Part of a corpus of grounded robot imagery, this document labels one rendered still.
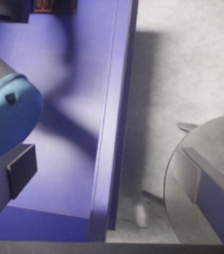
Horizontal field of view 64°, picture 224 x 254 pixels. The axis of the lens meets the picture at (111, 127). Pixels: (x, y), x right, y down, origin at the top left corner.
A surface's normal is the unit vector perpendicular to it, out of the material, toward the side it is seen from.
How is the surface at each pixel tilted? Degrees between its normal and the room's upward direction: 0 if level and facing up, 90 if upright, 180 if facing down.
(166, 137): 0
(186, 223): 0
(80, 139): 0
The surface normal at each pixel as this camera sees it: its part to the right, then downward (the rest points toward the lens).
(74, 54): -0.11, -0.15
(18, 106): 0.80, 0.59
